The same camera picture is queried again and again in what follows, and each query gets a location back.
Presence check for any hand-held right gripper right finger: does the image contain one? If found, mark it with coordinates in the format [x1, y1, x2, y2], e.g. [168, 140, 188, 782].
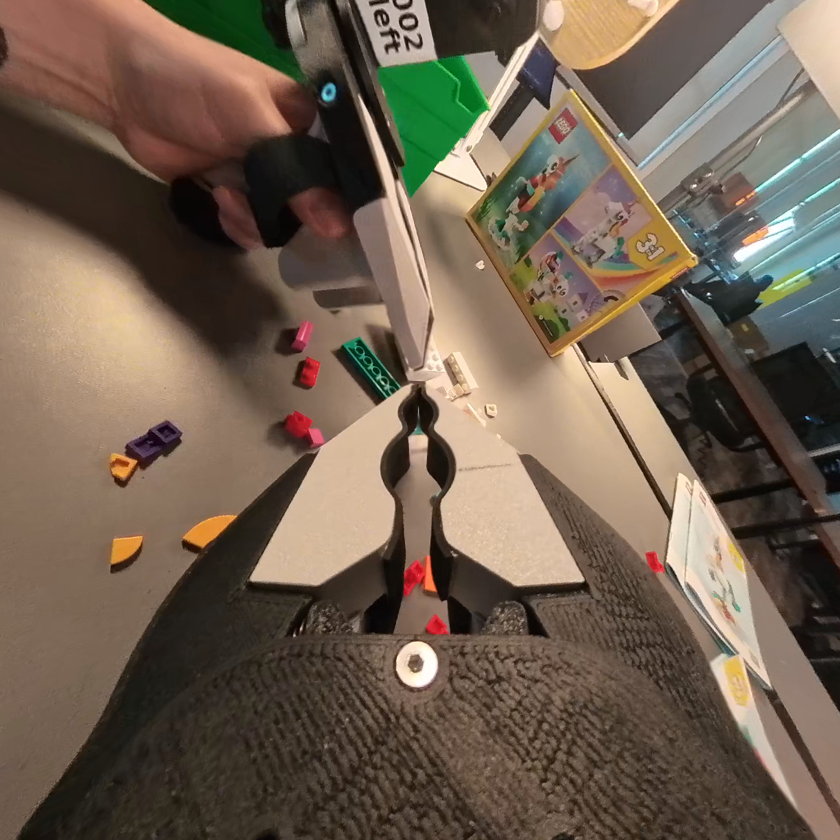
[419, 387, 587, 623]

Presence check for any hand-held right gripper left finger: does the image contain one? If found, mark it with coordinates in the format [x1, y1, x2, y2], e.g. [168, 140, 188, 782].
[248, 386, 421, 614]

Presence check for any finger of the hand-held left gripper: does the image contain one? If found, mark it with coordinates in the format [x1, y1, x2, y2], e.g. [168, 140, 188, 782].
[394, 163, 437, 345]
[353, 196, 429, 383]

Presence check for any long teal lego plate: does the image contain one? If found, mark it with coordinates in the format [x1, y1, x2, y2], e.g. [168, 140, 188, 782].
[340, 338, 403, 403]

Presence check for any large white lego brick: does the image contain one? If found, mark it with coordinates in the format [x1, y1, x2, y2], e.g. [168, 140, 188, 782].
[406, 346, 446, 383]

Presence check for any orange arc lego piece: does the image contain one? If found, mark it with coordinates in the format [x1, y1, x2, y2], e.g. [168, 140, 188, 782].
[182, 515, 237, 551]

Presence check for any yellow lego set box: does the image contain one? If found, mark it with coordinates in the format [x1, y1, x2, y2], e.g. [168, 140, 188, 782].
[466, 91, 698, 357]

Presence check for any lego instruction booklet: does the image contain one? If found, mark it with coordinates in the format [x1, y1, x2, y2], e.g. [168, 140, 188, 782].
[682, 479, 772, 690]
[665, 472, 697, 578]
[709, 653, 798, 808]

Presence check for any small purple lego piece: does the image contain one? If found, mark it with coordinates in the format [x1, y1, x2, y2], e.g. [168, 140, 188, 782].
[125, 420, 183, 463]

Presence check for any person's left hand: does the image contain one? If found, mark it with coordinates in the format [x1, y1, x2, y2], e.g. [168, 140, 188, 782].
[121, 36, 355, 250]

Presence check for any green plastic bin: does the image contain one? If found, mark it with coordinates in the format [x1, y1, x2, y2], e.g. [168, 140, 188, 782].
[144, 0, 306, 83]
[377, 56, 490, 196]

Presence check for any pile of small white pieces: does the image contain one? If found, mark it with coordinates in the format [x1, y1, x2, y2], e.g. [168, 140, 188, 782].
[446, 384, 501, 427]

